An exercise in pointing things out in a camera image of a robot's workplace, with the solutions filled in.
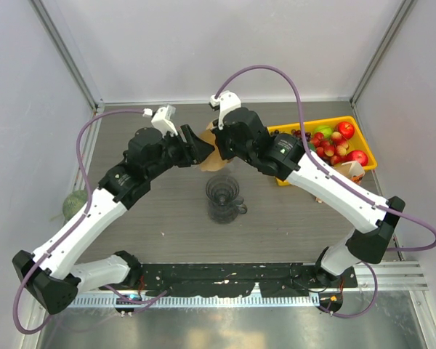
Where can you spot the green melon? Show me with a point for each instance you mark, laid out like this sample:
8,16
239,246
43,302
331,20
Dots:
73,203

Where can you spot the red apple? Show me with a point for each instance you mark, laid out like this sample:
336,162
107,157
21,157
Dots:
358,156
346,129

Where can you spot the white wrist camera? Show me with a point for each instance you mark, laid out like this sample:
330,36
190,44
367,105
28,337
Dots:
161,119
225,103

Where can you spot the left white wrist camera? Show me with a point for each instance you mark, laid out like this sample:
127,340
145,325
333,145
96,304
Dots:
161,119

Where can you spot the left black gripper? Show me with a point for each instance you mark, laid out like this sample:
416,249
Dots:
194,150

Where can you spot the white slotted cable duct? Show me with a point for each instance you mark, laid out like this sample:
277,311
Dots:
254,300

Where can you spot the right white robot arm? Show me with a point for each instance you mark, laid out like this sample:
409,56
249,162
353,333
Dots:
373,217

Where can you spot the yellow plastic bin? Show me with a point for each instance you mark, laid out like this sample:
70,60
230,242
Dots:
357,142

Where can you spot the red grape bunch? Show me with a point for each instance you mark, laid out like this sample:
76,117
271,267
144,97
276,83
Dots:
300,136

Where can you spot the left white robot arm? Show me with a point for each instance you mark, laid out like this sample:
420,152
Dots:
52,274

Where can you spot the grey plastic dripper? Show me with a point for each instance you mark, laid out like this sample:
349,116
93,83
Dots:
222,190

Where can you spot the grey plastic measuring cup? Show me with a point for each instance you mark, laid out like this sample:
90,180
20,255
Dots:
224,213

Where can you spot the lychee fruit cluster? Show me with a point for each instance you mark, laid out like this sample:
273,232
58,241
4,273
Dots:
333,149

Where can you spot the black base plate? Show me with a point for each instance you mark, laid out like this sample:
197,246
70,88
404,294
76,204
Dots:
233,280

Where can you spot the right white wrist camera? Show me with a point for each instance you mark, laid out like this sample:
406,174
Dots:
225,103

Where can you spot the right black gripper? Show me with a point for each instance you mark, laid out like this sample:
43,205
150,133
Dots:
219,135

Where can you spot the orange filter holder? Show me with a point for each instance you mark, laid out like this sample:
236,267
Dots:
353,171

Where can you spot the green apple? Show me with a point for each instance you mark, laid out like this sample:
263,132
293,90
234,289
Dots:
325,130

